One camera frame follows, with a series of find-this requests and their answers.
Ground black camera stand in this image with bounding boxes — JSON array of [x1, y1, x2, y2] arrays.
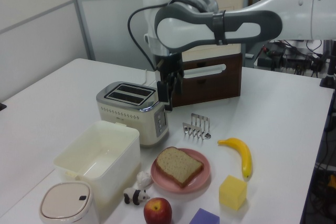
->
[[319, 40, 336, 89]]

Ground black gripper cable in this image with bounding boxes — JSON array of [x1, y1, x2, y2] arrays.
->
[[127, 1, 174, 72]]

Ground white and brown oven appliance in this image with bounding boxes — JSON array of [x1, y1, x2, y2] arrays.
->
[[170, 50, 243, 108]]

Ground brown-crust toast bread slice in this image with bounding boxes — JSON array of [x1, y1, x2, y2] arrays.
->
[[154, 146, 205, 189]]

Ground yellow foam cube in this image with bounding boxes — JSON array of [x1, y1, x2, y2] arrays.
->
[[219, 174, 248, 211]]

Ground metal wire toast rack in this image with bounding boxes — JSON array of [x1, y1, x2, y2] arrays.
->
[[182, 113, 212, 141]]

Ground red apple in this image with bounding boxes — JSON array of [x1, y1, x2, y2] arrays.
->
[[143, 197, 173, 224]]

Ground pink round plate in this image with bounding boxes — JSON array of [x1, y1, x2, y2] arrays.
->
[[150, 148, 212, 195]]

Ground chrome and cream toaster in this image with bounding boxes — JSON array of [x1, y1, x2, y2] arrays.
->
[[96, 81, 170, 149]]

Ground tangled black cables and electronics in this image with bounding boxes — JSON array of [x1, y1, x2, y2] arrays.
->
[[256, 39, 331, 78]]

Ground cream rectangular plastic bin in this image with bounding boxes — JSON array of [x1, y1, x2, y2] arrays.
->
[[53, 120, 141, 206]]

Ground white toaster power cable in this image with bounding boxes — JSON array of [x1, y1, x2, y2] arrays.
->
[[142, 69, 158, 87]]

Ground cream lidded trash can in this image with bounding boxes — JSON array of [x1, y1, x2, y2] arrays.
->
[[38, 181, 100, 224]]

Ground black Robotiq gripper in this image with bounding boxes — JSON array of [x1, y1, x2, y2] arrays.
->
[[154, 52, 184, 112]]

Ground yellow plastic banana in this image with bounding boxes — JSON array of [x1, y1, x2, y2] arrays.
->
[[217, 137, 253, 180]]

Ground purple foam cube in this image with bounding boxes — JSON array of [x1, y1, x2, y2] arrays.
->
[[188, 208, 221, 224]]

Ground panda figurine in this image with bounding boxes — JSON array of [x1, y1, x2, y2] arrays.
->
[[123, 187, 151, 206]]

